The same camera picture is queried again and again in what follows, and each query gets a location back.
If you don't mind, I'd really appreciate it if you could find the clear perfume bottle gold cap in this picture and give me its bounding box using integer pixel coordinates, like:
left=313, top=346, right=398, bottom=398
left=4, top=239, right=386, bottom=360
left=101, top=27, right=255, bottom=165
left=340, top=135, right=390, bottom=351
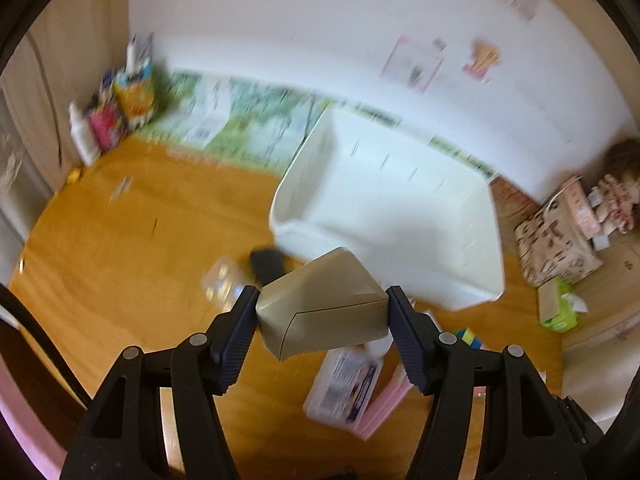
left=201, top=257, right=253, bottom=312

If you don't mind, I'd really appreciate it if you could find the black power adapter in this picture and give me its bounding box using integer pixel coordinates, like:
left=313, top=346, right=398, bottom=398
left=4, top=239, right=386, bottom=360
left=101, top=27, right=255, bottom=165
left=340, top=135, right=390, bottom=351
left=248, top=246, right=299, bottom=287

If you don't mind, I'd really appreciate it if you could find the beige box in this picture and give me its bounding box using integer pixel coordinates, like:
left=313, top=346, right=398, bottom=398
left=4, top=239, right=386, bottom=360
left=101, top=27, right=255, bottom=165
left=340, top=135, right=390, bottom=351
left=256, top=248, right=388, bottom=361

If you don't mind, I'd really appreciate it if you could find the colourful rubik cube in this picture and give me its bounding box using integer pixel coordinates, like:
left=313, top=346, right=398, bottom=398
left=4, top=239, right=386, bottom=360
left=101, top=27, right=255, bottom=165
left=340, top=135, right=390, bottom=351
left=456, top=328, right=486, bottom=350

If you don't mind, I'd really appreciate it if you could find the green tissue pack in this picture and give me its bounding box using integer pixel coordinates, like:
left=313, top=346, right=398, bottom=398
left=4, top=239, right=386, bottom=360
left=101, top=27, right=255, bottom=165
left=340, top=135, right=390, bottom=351
left=537, top=276, right=588, bottom=334

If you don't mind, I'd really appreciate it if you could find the pink booklet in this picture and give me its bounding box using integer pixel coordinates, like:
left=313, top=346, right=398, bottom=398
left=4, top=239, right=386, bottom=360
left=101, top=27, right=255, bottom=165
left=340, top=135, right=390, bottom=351
left=354, top=364, right=413, bottom=440

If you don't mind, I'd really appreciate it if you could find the white blue medicine box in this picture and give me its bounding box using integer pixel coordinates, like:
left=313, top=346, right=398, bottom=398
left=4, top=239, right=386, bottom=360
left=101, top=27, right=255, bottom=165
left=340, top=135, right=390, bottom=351
left=304, top=348, right=383, bottom=430

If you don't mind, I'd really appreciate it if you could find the letter print paper bag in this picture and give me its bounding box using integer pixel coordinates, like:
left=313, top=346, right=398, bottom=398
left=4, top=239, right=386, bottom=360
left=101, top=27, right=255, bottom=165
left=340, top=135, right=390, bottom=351
left=514, top=177, right=602, bottom=287

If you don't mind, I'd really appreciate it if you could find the white storage bin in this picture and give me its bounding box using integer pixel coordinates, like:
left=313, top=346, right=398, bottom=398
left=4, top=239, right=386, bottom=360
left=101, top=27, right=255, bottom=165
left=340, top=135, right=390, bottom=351
left=269, top=108, right=504, bottom=310

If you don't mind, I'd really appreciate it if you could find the doll with brown hair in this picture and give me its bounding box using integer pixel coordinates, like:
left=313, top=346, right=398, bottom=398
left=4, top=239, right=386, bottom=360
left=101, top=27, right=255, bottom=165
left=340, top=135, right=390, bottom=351
left=591, top=138, right=640, bottom=236

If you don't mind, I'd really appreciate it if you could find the white bottle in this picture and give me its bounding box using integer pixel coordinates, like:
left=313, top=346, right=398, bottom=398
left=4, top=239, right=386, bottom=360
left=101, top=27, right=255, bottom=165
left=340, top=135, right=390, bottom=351
left=68, top=101, right=101, bottom=167

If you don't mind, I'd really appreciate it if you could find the pink red snack pack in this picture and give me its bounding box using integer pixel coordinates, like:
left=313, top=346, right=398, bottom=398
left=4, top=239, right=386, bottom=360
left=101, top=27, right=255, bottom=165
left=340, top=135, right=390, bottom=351
left=86, top=103, right=127, bottom=152

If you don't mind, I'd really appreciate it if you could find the green grape cardboard panel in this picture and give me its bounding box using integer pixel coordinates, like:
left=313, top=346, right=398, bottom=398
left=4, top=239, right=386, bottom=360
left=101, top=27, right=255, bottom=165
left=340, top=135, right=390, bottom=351
left=134, top=69, right=497, bottom=181

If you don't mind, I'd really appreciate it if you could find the orange juice carton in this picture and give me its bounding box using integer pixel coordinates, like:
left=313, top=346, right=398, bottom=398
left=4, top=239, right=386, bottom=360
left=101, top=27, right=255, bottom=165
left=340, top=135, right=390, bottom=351
left=114, top=58, right=155, bottom=130

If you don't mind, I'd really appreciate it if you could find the yellow pony wall sticker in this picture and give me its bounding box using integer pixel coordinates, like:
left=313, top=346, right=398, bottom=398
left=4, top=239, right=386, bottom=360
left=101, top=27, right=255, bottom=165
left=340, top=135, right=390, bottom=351
left=462, top=40, right=501, bottom=84

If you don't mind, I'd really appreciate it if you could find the pink framed wall drawing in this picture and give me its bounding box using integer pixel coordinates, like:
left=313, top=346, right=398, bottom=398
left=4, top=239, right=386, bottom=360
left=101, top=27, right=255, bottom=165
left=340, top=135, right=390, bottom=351
left=381, top=36, right=447, bottom=93

